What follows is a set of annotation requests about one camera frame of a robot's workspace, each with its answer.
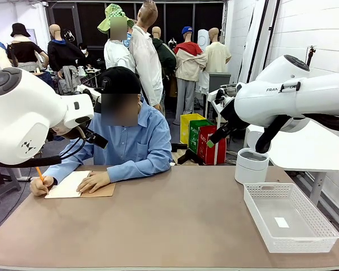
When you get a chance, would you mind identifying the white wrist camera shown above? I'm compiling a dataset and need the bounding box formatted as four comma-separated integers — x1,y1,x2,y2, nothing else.
72,85,100,101
207,88,238,110

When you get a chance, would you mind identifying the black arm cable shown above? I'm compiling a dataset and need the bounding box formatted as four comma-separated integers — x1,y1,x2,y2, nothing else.
255,112,339,155
0,135,87,169

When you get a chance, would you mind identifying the black tripod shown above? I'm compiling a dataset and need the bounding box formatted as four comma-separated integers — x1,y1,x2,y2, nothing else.
306,45,317,64

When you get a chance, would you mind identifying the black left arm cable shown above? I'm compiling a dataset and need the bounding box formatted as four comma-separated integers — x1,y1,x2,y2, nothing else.
0,135,87,169

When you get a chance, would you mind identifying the person's right hand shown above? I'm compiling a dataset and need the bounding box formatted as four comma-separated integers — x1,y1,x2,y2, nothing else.
30,175,55,198

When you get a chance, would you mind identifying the green recycling bag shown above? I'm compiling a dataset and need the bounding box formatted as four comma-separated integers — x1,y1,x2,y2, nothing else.
188,119,215,155

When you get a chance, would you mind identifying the mannequin black hoodie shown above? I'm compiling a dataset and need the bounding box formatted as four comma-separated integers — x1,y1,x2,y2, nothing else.
47,24,87,94

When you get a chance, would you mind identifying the person's right forearm blue sleeve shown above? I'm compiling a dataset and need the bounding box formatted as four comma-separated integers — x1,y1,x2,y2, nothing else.
42,141,95,184

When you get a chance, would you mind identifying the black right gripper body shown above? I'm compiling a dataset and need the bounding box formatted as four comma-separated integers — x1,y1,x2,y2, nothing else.
220,98,251,132

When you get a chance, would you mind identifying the person torso blue shirt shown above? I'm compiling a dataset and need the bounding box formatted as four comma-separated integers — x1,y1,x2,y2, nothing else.
73,94,173,170

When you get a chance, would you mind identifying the mannequin dark green hoodie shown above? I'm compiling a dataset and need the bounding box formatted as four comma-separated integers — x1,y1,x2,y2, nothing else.
151,26,177,85

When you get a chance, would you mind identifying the masked background person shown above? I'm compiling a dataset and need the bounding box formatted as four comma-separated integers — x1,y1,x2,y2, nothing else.
78,42,98,68

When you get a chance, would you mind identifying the white round trash can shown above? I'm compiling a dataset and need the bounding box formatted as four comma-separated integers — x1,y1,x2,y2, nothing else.
234,148,270,185

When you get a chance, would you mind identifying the person's left hand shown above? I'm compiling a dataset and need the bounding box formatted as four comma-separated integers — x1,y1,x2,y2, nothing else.
76,171,111,194

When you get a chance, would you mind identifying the mannequin green checked hat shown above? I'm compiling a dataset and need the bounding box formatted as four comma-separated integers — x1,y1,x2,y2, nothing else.
97,3,137,76

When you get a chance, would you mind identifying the small white side table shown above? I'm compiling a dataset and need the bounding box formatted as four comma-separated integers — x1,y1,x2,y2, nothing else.
208,98,229,147

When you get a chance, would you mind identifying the mannequin black bucket hat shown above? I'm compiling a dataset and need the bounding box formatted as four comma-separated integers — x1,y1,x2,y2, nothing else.
6,23,49,72

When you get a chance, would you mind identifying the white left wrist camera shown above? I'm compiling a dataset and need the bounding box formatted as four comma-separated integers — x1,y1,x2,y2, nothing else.
72,85,100,101

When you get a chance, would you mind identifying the red recycling bag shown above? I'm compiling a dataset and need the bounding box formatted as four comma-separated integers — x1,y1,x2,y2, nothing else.
197,125,228,166

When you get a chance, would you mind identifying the person's left forearm blue sleeve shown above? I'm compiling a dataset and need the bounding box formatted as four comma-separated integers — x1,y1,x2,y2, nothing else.
106,158,173,183

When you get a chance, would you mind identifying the mannequin blue cap red jacket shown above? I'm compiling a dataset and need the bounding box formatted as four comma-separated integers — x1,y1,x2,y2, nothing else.
173,26,208,125

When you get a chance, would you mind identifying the mannequin cream shirt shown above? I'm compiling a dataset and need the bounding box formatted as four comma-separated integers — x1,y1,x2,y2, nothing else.
205,27,232,74

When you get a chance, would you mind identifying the black cap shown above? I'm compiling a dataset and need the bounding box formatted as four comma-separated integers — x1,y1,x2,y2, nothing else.
97,66,142,95

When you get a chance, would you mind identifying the white desk leg frame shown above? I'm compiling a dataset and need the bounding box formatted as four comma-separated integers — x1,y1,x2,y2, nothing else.
16,168,44,182

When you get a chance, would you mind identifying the grey cabinet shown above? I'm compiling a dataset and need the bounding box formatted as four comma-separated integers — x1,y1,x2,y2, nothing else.
208,72,232,94

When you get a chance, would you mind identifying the yellow recycling bag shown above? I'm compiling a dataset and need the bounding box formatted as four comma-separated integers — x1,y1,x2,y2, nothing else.
180,113,206,146

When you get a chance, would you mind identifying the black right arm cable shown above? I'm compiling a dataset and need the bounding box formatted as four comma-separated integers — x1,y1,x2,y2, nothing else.
255,112,339,155

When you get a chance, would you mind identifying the white basket label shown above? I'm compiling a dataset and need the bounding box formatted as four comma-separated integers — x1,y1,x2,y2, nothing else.
273,216,290,229

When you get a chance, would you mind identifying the spiral notebook brown cover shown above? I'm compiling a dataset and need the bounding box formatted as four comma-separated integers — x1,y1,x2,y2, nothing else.
44,170,116,199

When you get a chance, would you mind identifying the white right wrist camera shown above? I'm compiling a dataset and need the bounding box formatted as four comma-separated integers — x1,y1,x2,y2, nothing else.
207,88,238,110

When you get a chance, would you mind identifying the tall mannequin white shirt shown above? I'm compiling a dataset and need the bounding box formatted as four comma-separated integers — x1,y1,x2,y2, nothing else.
129,0,164,111

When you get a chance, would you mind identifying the white perforated plastic basket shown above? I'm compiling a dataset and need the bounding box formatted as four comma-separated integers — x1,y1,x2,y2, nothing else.
244,182,339,254

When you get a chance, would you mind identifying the white oval fan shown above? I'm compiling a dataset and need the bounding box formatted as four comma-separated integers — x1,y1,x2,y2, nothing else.
197,29,211,52

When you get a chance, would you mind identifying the black floor stand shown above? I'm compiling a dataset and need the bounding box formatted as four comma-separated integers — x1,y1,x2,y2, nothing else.
171,142,206,166

